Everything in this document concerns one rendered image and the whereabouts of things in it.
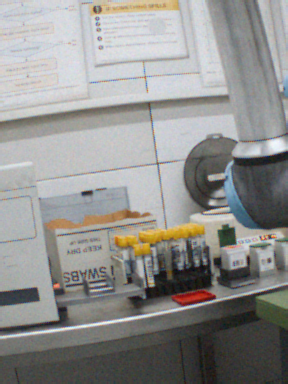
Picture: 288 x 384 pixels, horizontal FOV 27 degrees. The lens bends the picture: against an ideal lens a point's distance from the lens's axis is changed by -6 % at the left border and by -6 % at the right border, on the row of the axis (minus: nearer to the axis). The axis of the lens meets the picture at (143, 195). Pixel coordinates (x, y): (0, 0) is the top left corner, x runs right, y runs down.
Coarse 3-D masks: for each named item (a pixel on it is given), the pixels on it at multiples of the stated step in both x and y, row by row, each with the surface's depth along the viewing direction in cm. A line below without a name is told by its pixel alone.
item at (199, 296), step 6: (180, 294) 119; (186, 294) 119; (192, 294) 119; (198, 294) 119; (204, 294) 118; (210, 294) 116; (174, 300) 117; (180, 300) 113; (186, 300) 116; (192, 300) 113; (198, 300) 113; (204, 300) 113
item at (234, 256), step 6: (228, 246) 126; (234, 246) 125; (240, 246) 124; (222, 252) 125; (228, 252) 123; (234, 252) 122; (240, 252) 123; (222, 258) 126; (228, 258) 122; (234, 258) 122; (240, 258) 123; (246, 258) 123; (222, 264) 126; (228, 264) 123; (234, 264) 122; (240, 264) 123; (246, 264) 123
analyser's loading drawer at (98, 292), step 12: (108, 276) 116; (132, 276) 120; (84, 288) 117; (96, 288) 118; (108, 288) 113; (120, 288) 117; (132, 288) 116; (144, 288) 114; (60, 300) 111; (72, 300) 111; (84, 300) 112; (96, 300) 112
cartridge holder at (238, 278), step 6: (222, 270) 125; (228, 270) 122; (234, 270) 122; (240, 270) 122; (246, 270) 123; (222, 276) 126; (228, 276) 122; (234, 276) 122; (240, 276) 122; (246, 276) 123; (252, 276) 122; (222, 282) 125; (228, 282) 122; (234, 282) 120; (240, 282) 121; (246, 282) 121; (252, 282) 121
